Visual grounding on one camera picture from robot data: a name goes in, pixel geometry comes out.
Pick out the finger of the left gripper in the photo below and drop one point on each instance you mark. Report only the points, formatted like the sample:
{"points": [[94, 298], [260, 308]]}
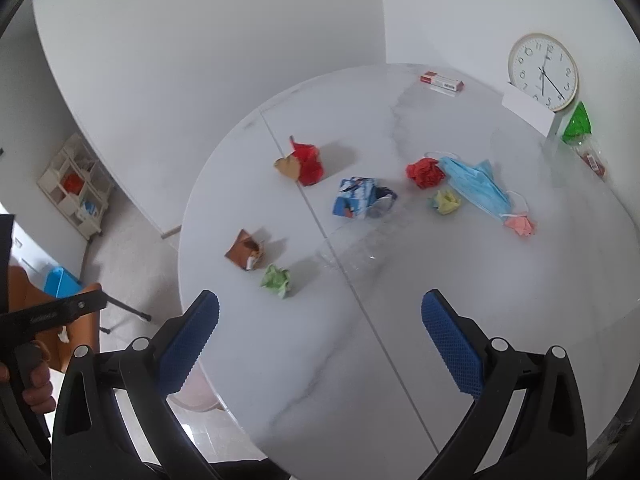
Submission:
{"points": [[73, 307]]}

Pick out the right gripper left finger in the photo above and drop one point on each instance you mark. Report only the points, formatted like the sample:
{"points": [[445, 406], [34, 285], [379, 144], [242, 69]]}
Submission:
{"points": [[90, 439]]}

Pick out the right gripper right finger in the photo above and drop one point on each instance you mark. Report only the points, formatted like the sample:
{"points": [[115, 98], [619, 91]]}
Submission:
{"points": [[548, 438]]}

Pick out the brown snack wrapper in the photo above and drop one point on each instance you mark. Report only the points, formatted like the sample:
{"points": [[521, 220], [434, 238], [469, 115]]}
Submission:
{"points": [[245, 251]]}

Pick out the green paper ball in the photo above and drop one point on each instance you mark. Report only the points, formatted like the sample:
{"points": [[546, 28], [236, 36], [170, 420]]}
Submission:
{"points": [[277, 280]]}

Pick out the pink paper ball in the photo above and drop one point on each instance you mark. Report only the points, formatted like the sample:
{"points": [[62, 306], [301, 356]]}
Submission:
{"points": [[520, 224]]}

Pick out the yellow paper ball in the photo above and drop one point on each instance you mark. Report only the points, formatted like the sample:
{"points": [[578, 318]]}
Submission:
{"points": [[445, 201]]}

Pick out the blue surgical face mask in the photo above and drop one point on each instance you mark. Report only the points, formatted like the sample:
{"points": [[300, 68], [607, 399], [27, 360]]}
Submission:
{"points": [[477, 185]]}

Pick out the red and brown wrapper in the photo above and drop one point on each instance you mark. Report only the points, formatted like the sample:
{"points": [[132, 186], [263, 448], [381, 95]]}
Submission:
{"points": [[303, 165]]}

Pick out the red paper ball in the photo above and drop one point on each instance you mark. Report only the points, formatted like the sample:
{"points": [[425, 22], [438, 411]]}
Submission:
{"points": [[425, 173]]}

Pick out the blue white package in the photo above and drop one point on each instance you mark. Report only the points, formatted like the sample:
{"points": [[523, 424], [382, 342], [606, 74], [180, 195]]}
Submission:
{"points": [[362, 198]]}

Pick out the white plastic trash basket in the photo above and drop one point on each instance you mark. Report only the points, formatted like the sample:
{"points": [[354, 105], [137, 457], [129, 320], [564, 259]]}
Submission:
{"points": [[196, 394]]}

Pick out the person's left hand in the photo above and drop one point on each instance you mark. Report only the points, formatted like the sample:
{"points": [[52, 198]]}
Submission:
{"points": [[39, 396]]}

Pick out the blue plastic bin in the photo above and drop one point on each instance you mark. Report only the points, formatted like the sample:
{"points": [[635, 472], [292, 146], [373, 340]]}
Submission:
{"points": [[60, 283]]}

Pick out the white crumpled tissue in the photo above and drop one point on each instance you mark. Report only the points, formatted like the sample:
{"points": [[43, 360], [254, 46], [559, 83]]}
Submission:
{"points": [[63, 335]]}

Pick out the brown leather chair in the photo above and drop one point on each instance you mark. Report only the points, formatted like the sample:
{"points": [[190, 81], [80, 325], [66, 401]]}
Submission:
{"points": [[58, 324]]}

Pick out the cream storage shelf cart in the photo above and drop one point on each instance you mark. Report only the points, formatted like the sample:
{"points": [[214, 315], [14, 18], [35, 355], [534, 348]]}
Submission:
{"points": [[78, 185]]}

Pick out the clear plastic bottle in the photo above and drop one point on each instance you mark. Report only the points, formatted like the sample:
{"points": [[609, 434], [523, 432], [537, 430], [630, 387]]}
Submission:
{"points": [[362, 249]]}

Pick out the red packaged item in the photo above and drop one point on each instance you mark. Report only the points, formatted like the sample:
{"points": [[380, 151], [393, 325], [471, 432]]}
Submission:
{"points": [[588, 149]]}

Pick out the green snack bag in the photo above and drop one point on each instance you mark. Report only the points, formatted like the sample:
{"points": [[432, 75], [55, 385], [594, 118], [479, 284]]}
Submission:
{"points": [[579, 125]]}

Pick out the white card stand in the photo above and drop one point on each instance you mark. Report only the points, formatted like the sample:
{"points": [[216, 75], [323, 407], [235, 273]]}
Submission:
{"points": [[528, 109]]}

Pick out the red white small box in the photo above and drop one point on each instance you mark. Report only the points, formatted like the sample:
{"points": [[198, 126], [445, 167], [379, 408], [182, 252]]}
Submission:
{"points": [[442, 83]]}

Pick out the white round wall clock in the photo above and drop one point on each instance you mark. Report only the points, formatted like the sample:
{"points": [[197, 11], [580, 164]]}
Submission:
{"points": [[542, 68]]}

